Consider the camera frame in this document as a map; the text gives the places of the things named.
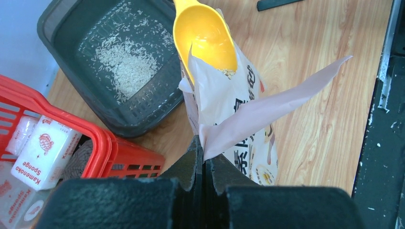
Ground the pink cat litter bag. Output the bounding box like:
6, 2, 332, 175
178, 41, 353, 187

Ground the yellow plastic scoop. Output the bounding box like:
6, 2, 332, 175
173, 0, 237, 83

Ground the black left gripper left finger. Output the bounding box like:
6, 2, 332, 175
155, 135, 203, 229

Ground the red plastic shopping basket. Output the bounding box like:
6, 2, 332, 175
0, 75, 165, 178

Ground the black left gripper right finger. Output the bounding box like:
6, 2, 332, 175
205, 155, 256, 229

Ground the white litter granules pile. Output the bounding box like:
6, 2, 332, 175
95, 36, 159, 104

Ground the dark grey litter tray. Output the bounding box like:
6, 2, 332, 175
37, 0, 183, 138

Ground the grey sponge pack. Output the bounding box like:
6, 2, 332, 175
0, 161, 51, 229

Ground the black bag clip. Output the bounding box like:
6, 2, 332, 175
256, 0, 302, 11

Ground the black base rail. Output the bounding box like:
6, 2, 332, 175
352, 0, 405, 229

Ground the white Kamenoko sponge pack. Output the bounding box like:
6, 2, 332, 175
11, 115, 82, 191

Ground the pink white sponge pack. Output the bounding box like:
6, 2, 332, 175
5, 116, 39, 156

